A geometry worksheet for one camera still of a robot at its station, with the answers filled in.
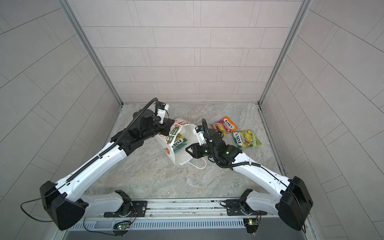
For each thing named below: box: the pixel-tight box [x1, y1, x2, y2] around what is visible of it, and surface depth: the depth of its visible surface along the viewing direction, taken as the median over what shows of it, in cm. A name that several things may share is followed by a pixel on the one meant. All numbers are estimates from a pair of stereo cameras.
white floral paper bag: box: [155, 117, 199, 166], surface depth 78 cm
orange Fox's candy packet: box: [210, 116, 238, 136], surface depth 104 cm
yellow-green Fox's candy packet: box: [232, 129, 262, 148], surface depth 96 cm
